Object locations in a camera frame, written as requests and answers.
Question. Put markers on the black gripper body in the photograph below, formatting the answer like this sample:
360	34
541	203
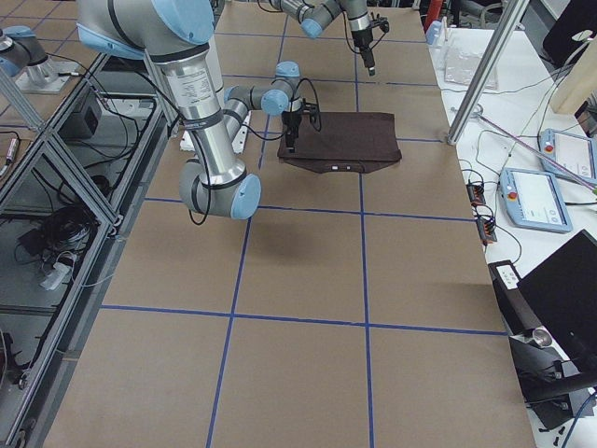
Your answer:
361	39
293	121

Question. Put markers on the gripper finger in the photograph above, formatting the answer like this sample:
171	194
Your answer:
290	147
371	70

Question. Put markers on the brown t-shirt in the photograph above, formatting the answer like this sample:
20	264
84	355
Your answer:
355	142

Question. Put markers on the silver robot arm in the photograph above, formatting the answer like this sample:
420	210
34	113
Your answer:
174	36
313	18

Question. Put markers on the clear plastic bag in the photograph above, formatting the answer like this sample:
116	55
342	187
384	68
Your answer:
460	66

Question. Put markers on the orange black connector board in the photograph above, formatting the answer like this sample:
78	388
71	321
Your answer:
475	192

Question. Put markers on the wooden plank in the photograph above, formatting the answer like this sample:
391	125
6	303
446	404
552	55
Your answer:
578	85

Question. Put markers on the near teach pendant tablet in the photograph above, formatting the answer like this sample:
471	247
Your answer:
533	200

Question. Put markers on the teach pendant tablet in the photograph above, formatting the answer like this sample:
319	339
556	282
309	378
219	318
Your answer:
533	200
577	153

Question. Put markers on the far teach pendant tablet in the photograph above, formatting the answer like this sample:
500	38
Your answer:
577	153

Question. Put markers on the black box with label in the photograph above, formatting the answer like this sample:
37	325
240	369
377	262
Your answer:
510	301

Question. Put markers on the black monitor with stand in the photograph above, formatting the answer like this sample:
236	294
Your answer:
561	292

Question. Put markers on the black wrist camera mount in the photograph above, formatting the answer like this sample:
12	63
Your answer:
312	110

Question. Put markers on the aluminium frame post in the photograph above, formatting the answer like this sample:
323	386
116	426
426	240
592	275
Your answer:
512	14

